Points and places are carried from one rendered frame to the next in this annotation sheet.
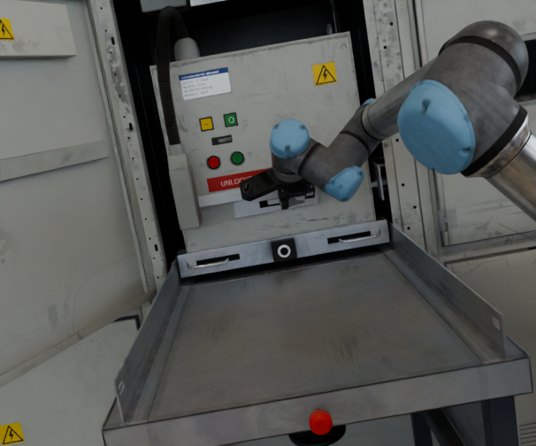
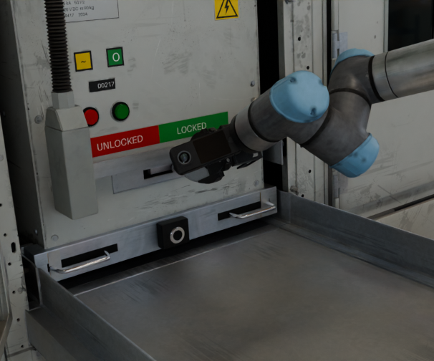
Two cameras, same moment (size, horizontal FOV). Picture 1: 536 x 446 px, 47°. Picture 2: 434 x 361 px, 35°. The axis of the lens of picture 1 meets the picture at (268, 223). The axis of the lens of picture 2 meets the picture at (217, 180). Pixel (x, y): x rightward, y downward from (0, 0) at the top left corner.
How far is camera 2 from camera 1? 77 cm
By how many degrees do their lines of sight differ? 35
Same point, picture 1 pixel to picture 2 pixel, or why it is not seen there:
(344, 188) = (367, 162)
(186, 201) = (83, 177)
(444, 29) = not seen: outside the picture
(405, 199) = (302, 162)
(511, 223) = (387, 185)
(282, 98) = (178, 32)
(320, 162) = (341, 129)
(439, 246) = not seen: hidden behind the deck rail
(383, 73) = (293, 12)
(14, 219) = not seen: outside the picture
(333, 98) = (232, 37)
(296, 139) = (320, 99)
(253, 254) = (134, 242)
